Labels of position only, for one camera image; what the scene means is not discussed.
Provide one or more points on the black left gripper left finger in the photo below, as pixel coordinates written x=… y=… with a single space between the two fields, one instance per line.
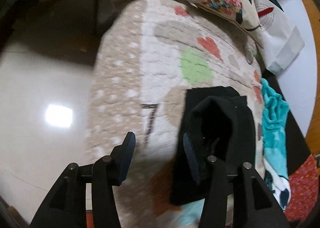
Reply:
x=65 y=206

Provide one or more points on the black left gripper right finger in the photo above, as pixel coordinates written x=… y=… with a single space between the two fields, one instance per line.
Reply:
x=254 y=203

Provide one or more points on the black pants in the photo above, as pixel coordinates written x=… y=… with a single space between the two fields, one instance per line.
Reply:
x=216 y=121

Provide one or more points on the red patterned cloth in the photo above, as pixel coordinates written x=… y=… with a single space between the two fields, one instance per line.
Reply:
x=304 y=185

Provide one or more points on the turquoise fleece blanket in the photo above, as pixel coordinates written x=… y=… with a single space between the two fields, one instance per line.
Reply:
x=274 y=119

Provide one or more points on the white paper shopping bag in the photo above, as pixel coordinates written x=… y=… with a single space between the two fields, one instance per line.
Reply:
x=280 y=41

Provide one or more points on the heart patterned quilt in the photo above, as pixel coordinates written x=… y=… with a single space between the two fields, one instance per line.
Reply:
x=152 y=52

